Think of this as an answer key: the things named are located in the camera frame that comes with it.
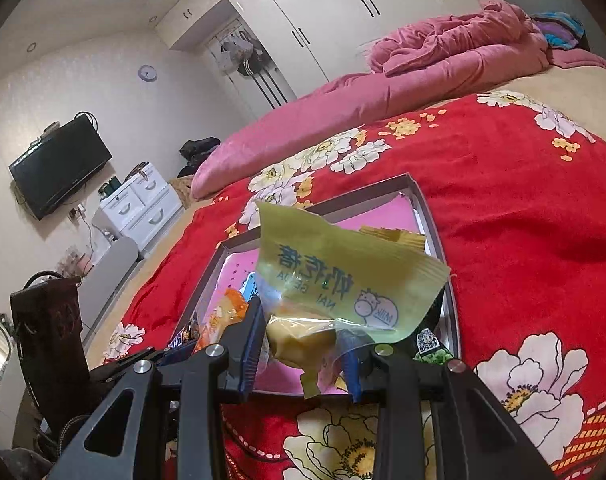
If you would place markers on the pale green milk candy packet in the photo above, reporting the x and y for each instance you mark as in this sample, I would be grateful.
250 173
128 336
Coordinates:
333 270

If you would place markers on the pink book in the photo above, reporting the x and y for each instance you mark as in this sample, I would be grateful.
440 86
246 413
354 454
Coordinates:
378 215

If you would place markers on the grey shallow cardboard box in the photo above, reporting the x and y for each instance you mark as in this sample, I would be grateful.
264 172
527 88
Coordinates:
428 210

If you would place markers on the black wall television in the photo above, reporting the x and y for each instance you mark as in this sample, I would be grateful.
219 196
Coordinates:
60 167

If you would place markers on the pink quilt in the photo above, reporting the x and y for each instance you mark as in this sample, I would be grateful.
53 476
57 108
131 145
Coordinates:
333 110

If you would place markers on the dark green container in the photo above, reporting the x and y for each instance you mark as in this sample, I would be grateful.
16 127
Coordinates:
109 186

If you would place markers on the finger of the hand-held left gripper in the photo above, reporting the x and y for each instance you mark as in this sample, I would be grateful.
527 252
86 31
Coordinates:
113 370

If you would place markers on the dark clothes pile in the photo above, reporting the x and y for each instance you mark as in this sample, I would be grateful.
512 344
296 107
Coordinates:
198 152

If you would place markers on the small black snack packet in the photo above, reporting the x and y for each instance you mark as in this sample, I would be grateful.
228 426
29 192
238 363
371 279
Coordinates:
190 330

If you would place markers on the colourful striped cloth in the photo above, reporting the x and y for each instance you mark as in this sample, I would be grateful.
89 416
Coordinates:
560 30

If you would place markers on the white drawer cabinet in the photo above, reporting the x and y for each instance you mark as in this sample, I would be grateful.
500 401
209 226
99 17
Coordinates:
138 210

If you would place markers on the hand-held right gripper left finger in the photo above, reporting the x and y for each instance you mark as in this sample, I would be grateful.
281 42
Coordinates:
250 350

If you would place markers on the green pea snack packet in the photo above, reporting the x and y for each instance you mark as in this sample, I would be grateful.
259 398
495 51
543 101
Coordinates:
433 355

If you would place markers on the orange-topped clear snack packet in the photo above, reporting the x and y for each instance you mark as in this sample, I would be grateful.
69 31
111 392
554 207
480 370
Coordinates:
223 312

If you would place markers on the white wardrobe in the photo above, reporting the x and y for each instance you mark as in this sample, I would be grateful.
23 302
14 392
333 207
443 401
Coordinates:
323 20

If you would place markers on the hanging bags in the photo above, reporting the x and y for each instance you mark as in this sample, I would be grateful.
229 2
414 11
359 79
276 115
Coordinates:
240 52

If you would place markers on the wall power socket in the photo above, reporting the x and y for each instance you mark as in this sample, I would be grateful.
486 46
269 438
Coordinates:
78 212

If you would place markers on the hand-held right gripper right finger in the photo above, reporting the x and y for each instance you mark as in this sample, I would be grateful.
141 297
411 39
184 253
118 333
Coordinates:
353 375

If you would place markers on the yellow cartoon snack packet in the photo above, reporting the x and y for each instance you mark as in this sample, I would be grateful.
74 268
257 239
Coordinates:
398 240

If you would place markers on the beige bed sheet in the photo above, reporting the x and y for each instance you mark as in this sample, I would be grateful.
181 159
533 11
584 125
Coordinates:
558 80

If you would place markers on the red floral blanket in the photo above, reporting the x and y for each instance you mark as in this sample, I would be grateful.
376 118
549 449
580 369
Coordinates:
508 240

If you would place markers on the round wall clock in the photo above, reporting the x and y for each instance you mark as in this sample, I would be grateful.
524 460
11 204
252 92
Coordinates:
147 73

